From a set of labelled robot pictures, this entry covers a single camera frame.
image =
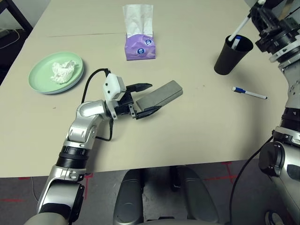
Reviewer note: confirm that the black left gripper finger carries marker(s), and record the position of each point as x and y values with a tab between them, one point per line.
139	86
148	112

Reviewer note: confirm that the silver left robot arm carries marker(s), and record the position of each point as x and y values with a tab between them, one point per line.
82	122

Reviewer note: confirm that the beige side table black legs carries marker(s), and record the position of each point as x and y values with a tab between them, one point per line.
16	14

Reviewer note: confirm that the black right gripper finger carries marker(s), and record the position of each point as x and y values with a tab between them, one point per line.
254	17
263	10

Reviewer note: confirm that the purple tissue box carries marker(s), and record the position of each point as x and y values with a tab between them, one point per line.
138	50

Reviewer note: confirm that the wooden stool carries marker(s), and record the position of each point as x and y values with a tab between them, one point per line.
286	10

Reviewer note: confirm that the black plastic cup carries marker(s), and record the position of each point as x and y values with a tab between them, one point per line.
227	61

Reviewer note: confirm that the blue round plate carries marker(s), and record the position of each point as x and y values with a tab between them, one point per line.
68	90

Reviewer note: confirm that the blue capped white marker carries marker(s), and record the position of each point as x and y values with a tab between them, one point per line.
248	93
236	42

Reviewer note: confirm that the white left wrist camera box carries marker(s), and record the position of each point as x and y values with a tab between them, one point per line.
112	86

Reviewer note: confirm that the grey robot left leg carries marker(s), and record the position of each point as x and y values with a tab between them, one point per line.
129	199

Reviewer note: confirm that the white upright tissue sheet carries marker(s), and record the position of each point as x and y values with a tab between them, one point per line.
137	18

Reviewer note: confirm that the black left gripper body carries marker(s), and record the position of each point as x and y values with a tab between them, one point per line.
124	105

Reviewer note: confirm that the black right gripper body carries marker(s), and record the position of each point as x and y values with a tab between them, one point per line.
269	23

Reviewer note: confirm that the grey glasses case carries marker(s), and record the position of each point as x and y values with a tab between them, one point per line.
161	93

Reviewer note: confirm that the green round plate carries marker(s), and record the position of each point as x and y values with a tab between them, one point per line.
42	75

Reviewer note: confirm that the grey robot leg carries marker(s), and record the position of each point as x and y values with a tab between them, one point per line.
197	197
129	199

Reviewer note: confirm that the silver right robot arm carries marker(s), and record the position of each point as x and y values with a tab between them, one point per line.
288	70

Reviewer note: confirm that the grey robot right leg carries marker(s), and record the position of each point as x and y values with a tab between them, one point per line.
197	197

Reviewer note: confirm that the black bag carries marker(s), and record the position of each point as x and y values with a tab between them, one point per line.
11	54

